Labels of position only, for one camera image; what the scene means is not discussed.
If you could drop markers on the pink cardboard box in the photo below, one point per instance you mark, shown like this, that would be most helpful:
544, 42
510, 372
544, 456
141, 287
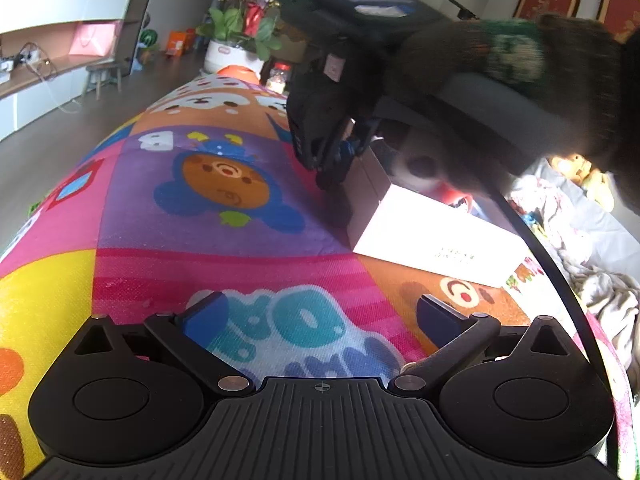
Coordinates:
440, 240

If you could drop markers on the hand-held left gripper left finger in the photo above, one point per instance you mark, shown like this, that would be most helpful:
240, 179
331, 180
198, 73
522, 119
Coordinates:
202, 317

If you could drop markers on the clear jar with red lid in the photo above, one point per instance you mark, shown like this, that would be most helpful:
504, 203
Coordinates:
277, 80

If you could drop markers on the yellow orange plush toy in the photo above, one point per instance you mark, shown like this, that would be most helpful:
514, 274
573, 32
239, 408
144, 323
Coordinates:
582, 175

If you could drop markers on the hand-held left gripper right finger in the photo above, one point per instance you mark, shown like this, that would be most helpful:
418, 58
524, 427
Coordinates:
440, 320

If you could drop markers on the colourful cartoon play mat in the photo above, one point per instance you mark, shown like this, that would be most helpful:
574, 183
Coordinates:
150, 260

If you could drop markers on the pink paper bag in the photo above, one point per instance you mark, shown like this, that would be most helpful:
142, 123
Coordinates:
92, 40

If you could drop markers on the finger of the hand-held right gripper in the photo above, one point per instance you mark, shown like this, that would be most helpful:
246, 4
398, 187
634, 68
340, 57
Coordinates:
347, 152

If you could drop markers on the orange round toy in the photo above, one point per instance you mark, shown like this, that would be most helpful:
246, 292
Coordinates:
237, 72

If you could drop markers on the orange box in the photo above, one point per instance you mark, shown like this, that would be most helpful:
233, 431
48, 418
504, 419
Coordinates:
180, 42

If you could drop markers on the small wooden stool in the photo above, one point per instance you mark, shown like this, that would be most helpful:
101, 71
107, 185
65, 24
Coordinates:
102, 72

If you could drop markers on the grey white blanket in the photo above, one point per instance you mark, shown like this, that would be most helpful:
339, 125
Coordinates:
600, 285

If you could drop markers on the white wooden tv cabinet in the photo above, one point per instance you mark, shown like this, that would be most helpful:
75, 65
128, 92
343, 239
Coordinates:
50, 5

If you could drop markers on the potted purple orchid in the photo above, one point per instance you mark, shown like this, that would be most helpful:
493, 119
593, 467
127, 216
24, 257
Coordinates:
240, 25

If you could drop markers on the watermelon ball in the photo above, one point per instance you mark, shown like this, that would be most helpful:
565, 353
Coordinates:
148, 40

